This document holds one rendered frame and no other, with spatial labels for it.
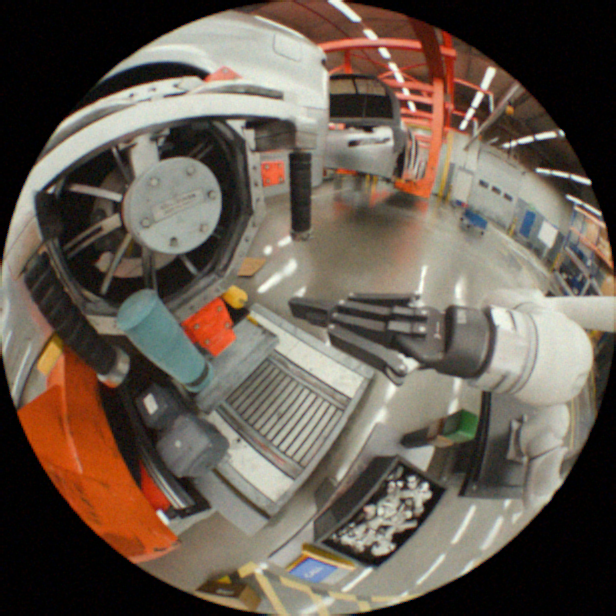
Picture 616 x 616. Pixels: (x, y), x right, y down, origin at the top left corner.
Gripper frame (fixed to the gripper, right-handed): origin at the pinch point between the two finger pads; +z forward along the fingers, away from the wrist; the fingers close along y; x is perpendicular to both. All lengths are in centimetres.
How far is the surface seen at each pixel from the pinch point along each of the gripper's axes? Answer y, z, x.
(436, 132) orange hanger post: -354, -54, -95
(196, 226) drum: 3.8, 12.6, -15.1
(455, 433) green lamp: 5.8, -23.7, 11.7
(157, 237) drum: 9.3, 12.8, -16.2
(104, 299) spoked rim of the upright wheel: 23.0, 39.2, -12.7
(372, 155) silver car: -244, 42, -44
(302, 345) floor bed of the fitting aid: -27, 36, 55
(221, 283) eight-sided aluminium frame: -3.7, 31.2, 1.0
